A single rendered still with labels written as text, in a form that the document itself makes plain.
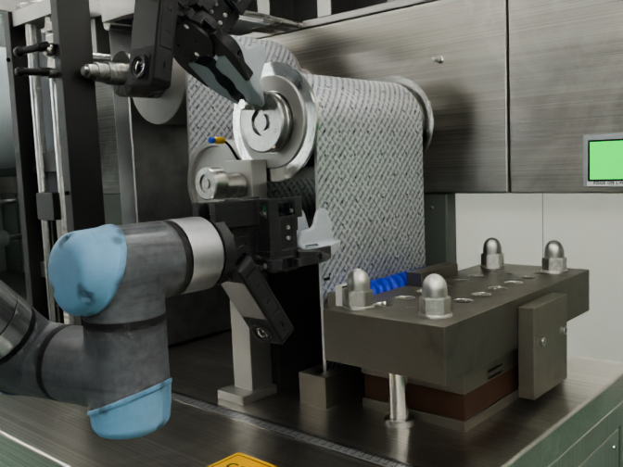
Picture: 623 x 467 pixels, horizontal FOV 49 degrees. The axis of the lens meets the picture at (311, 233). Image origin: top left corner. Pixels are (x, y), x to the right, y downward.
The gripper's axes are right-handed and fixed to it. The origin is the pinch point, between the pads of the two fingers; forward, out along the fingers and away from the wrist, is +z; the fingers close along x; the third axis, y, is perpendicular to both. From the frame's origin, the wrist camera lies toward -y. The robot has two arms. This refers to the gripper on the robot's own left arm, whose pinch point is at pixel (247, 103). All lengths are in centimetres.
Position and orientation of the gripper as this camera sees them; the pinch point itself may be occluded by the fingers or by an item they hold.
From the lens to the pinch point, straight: 84.1
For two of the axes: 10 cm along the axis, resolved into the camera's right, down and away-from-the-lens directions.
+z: 5.4, 5.6, 6.3
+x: -7.5, -0.4, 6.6
